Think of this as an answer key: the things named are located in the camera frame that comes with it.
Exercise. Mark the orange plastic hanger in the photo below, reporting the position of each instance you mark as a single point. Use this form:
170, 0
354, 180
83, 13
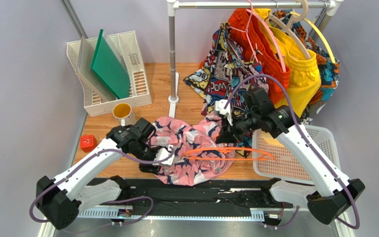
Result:
264, 155

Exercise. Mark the yellow plastic hanger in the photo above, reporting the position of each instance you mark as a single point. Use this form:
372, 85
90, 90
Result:
322, 54

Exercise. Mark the pink shark print shorts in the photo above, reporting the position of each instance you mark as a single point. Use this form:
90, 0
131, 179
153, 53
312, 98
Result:
184, 137

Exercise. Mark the red cube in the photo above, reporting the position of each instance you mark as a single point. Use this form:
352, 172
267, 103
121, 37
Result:
87, 143

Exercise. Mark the yellow shorts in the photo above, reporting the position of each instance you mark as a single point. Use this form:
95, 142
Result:
304, 79

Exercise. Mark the green plastic board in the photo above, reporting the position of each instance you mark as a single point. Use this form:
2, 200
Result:
106, 64

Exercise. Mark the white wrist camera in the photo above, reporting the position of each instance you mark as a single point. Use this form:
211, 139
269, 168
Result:
165, 156
223, 109

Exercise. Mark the white plastic laundry basket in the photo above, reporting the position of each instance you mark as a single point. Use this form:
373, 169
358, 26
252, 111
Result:
284, 165

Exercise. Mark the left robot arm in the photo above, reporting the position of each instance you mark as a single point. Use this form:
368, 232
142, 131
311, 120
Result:
61, 199

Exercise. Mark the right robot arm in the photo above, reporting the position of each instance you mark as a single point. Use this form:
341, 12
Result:
331, 191

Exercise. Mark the white plastic file rack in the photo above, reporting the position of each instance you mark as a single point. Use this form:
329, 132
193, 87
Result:
131, 59

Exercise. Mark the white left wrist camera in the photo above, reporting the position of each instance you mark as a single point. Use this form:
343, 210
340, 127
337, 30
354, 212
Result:
165, 156

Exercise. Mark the blue orange patterned shorts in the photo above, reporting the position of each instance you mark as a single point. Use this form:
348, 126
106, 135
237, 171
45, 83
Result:
329, 75

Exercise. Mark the grey plastic board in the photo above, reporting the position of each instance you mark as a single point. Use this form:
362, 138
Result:
86, 74

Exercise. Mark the comic print shorts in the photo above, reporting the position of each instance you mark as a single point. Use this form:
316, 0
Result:
225, 74

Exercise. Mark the pink plastic hanger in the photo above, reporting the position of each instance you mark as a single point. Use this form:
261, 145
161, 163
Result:
268, 36

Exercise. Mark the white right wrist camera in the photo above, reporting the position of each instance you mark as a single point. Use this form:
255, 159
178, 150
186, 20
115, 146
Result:
223, 109

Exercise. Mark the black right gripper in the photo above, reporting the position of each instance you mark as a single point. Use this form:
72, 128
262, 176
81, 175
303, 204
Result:
228, 132

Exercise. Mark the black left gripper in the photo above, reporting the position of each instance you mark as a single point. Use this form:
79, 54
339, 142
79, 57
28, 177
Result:
149, 168

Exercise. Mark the yellow cup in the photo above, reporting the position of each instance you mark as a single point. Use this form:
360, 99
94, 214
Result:
124, 115

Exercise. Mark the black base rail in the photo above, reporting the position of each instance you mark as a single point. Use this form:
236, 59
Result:
214, 198

